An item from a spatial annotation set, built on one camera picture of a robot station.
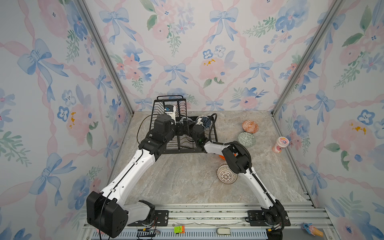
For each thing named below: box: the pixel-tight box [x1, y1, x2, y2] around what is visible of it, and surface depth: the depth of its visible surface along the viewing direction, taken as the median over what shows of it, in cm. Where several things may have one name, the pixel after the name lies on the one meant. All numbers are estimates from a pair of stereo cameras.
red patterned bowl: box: [242, 120, 259, 134], surface depth 112 cm
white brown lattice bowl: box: [216, 164, 238, 185], surface depth 87 cm
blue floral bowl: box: [196, 115, 212, 128], surface depth 100 cm
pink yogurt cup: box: [272, 136, 290, 154], surface depth 94 cm
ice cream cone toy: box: [302, 222, 324, 238], surface depth 70 cm
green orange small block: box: [173, 225, 186, 234], surface depth 70 cm
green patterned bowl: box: [238, 132, 256, 148], surface depth 105 cm
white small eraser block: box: [216, 227, 231, 235], surface depth 71 cm
